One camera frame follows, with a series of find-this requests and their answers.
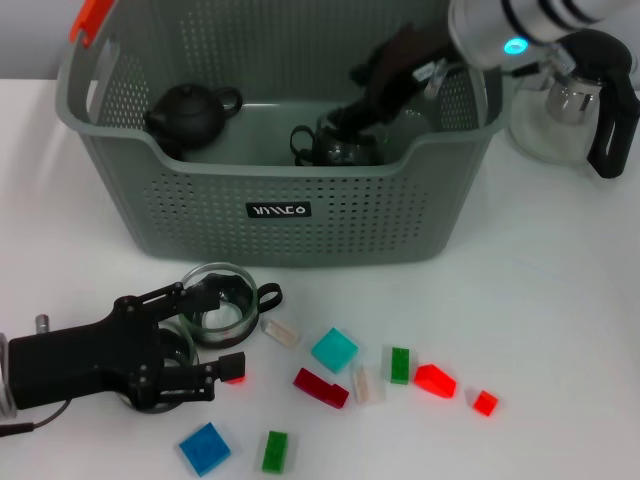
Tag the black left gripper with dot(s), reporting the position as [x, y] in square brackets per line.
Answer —
[90, 360]

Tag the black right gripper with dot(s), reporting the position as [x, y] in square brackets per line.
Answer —
[405, 60]

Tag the grey perforated storage basket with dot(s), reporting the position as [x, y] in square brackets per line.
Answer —
[200, 225]

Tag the small red toy brick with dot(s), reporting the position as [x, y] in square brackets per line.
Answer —
[485, 403]
[237, 380]

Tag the clear white toy brick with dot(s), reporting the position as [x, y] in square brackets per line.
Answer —
[362, 386]
[282, 334]

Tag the dark red toy brick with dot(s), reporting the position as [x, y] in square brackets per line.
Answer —
[320, 387]

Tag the teal square toy brick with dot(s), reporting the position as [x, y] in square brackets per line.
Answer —
[334, 350]

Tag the blue square toy brick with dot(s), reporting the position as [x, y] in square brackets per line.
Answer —
[205, 449]

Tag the green toy brick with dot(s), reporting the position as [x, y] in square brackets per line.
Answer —
[400, 365]
[274, 451]

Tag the black clay teapot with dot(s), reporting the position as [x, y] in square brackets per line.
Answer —
[190, 112]

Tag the red sloped toy brick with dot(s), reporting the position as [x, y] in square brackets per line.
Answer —
[434, 381]

